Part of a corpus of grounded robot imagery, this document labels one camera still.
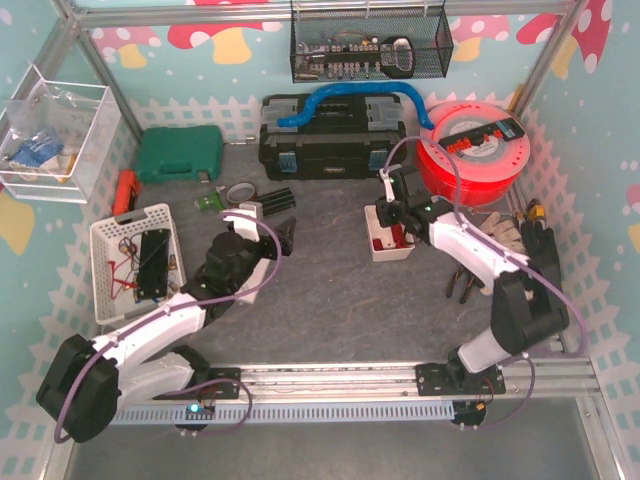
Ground black aluminium extrusion profile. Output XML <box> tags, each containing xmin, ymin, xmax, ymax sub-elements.
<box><xmin>255</xmin><ymin>187</ymin><xmax>296</xmax><ymax>217</ymax></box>

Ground brown tape roll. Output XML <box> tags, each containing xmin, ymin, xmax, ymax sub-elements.
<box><xmin>226</xmin><ymin>182</ymin><xmax>257</xmax><ymax>206</ymax></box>

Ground white peg base plate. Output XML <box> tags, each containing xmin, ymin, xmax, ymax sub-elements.
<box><xmin>235</xmin><ymin>273</ymin><xmax>263</xmax><ymax>304</ymax></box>

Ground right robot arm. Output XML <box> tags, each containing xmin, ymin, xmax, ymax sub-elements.
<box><xmin>375</xmin><ymin>165</ymin><xmax>569</xmax><ymax>391</ymax></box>

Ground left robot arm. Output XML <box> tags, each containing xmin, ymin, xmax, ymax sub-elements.
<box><xmin>36</xmin><ymin>209</ymin><xmax>297</xmax><ymax>444</ymax></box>

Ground white spring box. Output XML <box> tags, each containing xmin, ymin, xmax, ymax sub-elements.
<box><xmin>364</xmin><ymin>205</ymin><xmax>416</xmax><ymax>263</ymax></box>

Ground green small motor part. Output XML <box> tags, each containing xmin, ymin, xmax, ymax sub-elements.
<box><xmin>194</xmin><ymin>185</ymin><xmax>226</xmax><ymax>212</ymax></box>

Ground black toolbox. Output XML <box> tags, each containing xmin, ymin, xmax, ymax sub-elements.
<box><xmin>258</xmin><ymin>94</ymin><xmax>406</xmax><ymax>181</ymax></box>

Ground red filament spool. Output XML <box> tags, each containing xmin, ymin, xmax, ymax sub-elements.
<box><xmin>421</xmin><ymin>100</ymin><xmax>530</xmax><ymax>206</ymax></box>

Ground black board in basket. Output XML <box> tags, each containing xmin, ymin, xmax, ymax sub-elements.
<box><xmin>135</xmin><ymin>229</ymin><xmax>170</xmax><ymax>301</ymax></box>

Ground white work glove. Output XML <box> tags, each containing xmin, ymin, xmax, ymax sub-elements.
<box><xmin>472</xmin><ymin>211</ymin><xmax>526</xmax><ymax>254</ymax></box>

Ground green plastic case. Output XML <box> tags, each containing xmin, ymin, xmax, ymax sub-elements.
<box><xmin>134</xmin><ymin>125</ymin><xmax>224</xmax><ymax>184</ymax></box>

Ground white perforated basket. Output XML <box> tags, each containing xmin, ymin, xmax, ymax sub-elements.
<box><xmin>90</xmin><ymin>203</ymin><xmax>186</xmax><ymax>326</ymax></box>

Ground black red terminal strip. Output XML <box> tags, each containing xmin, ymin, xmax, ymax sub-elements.
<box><xmin>438</xmin><ymin>118</ymin><xmax>525</xmax><ymax>153</ymax></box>

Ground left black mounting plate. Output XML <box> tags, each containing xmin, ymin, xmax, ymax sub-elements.
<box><xmin>196</xmin><ymin>367</ymin><xmax>241</xmax><ymax>403</ymax></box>

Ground black mounting plate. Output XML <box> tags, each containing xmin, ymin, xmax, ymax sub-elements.
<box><xmin>414</xmin><ymin>362</ymin><xmax>506</xmax><ymax>396</ymax></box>
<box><xmin>196</xmin><ymin>367</ymin><xmax>241</xmax><ymax>403</ymax></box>

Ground black work glove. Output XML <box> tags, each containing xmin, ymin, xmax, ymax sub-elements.
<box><xmin>520</xmin><ymin>220</ymin><xmax>561</xmax><ymax>287</ymax></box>

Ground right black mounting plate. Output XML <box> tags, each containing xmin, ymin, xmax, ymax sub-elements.
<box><xmin>414</xmin><ymin>362</ymin><xmax>506</xmax><ymax>396</ymax></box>

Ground blue white cloth glove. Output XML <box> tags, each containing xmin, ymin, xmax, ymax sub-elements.
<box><xmin>10</xmin><ymin>131</ymin><xmax>64</xmax><ymax>170</ymax></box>

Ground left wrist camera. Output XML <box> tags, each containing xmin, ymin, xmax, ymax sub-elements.
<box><xmin>223</xmin><ymin>201</ymin><xmax>263</xmax><ymax>242</ymax></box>

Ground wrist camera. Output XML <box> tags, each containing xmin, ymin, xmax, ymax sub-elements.
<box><xmin>223</xmin><ymin>201</ymin><xmax>263</xmax><ymax>242</ymax></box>
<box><xmin>379</xmin><ymin>164</ymin><xmax>402</xmax><ymax>203</ymax></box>

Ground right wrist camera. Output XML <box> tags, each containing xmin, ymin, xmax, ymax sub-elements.
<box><xmin>379</xmin><ymin>164</ymin><xmax>402</xmax><ymax>203</ymax></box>

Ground red handled pliers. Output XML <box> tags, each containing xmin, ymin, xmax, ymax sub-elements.
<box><xmin>445</xmin><ymin>265</ymin><xmax>485</xmax><ymax>304</ymax></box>

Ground blue corrugated hose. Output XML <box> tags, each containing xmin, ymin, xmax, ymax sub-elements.
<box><xmin>277</xmin><ymin>82</ymin><xmax>435</xmax><ymax>131</ymax></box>

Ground orange handled tool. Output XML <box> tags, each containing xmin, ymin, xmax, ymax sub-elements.
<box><xmin>112</xmin><ymin>169</ymin><xmax>140</xmax><ymax>216</ymax></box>

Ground black wire mesh basket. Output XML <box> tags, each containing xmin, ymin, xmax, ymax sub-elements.
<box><xmin>290</xmin><ymin>6</ymin><xmax>453</xmax><ymax>83</ymax></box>

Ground grey slotted cable duct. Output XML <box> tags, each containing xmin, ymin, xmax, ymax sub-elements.
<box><xmin>112</xmin><ymin>400</ymin><xmax>455</xmax><ymax>426</ymax></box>

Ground clear acrylic wall box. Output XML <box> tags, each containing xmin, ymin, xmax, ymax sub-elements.
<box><xmin>1</xmin><ymin>66</ymin><xmax>121</xmax><ymax>204</ymax></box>

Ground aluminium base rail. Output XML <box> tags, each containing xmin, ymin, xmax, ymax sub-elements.
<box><xmin>62</xmin><ymin>355</ymin><xmax>599</xmax><ymax>401</ymax></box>

